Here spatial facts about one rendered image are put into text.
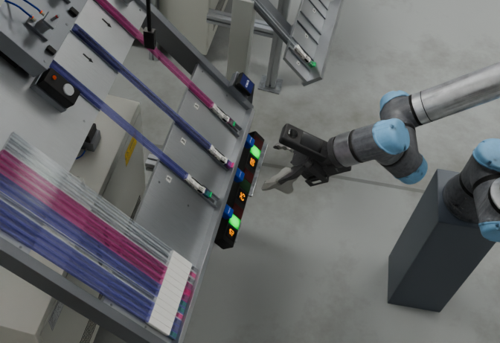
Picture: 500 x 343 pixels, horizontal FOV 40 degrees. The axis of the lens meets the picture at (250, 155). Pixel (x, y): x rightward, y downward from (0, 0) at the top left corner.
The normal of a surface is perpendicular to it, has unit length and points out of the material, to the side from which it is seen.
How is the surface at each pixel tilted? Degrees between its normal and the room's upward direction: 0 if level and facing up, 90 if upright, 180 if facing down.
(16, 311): 0
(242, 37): 90
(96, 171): 0
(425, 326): 0
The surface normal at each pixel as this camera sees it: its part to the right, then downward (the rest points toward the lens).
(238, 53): -0.25, 0.78
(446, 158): 0.09, -0.58
